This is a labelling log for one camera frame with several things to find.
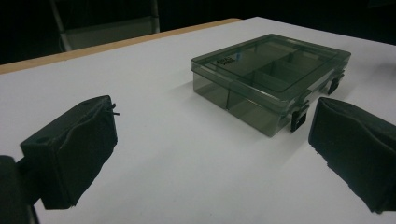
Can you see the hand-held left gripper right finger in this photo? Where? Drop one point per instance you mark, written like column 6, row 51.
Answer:
column 358, row 146

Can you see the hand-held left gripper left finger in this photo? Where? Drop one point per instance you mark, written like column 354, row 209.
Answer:
column 74, row 149

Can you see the grey transparent compartment box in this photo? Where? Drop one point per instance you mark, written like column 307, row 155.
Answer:
column 264, row 62

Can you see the white table mat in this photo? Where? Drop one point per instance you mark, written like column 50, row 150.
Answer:
column 155, row 130

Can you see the white metal stand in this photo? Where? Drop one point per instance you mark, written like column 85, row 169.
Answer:
column 109, row 34

